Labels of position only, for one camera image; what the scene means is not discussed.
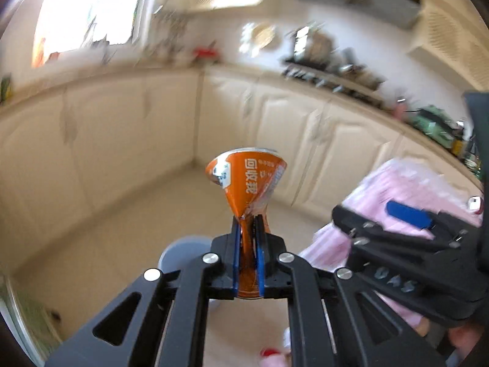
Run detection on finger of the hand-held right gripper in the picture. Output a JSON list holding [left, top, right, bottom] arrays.
[[386, 200, 481, 238], [331, 204, 475, 270]]

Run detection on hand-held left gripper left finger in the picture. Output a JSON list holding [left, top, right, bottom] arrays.
[[45, 214, 241, 367]]

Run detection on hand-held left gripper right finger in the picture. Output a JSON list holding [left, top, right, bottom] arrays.
[[256, 214, 447, 367]]

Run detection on blue plastic bucket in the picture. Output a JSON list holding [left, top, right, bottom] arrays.
[[158, 235, 215, 309]]

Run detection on crushed orange drink can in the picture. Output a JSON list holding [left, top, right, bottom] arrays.
[[205, 147, 288, 299]]

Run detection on person's right hand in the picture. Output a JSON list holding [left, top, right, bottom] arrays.
[[446, 322, 483, 353]]

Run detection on green electric cooker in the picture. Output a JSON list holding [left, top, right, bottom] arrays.
[[414, 104, 460, 145]]

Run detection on wok with glass lid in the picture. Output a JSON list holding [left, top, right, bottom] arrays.
[[335, 47, 383, 89]]

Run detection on black gas stove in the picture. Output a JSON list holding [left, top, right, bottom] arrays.
[[282, 57, 383, 105]]

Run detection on cream lower kitchen cabinets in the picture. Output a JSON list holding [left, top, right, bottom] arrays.
[[0, 62, 479, 276]]

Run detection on steel steamer pot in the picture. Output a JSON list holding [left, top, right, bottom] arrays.
[[293, 26, 337, 70]]

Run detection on red container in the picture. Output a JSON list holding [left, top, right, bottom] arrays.
[[192, 47, 221, 62]]

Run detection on cream round perforated plate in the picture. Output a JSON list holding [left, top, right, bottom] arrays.
[[242, 22, 278, 51]]

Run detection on green patterned mat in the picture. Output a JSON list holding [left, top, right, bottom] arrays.
[[0, 274, 62, 365]]

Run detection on row of hanging utensils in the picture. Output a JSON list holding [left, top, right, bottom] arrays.
[[148, 3, 192, 59]]

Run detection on kitchen window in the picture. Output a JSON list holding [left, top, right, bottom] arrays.
[[31, 0, 148, 68]]

